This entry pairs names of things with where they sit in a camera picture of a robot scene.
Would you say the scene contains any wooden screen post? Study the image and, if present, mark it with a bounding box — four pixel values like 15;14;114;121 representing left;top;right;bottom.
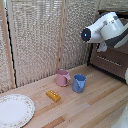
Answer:
0;0;17;90
54;0;66;72

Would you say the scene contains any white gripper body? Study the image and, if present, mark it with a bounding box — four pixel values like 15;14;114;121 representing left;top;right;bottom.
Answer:
96;41;109;53

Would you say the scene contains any pink mug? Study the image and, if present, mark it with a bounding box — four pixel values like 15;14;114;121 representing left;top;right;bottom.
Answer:
55;68;72;88

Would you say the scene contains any blue mug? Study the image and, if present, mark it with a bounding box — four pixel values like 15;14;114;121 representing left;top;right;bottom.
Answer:
72;73;87;94

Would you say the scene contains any silver drawer handle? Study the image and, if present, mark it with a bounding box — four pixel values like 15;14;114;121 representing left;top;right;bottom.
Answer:
96;54;123;68

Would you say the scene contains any dark brown drawer cabinet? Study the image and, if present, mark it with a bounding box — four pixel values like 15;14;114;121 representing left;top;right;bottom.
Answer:
87;9;128;83

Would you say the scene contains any brown drawer front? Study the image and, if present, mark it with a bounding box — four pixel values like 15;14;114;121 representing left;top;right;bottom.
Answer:
89;44;128;81
112;42;128;56

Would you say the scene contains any yellow block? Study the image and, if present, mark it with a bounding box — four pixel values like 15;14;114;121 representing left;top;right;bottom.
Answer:
45;89;62;103

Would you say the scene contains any white floral rim plate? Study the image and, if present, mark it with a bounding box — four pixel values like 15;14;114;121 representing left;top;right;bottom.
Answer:
0;93;36;128

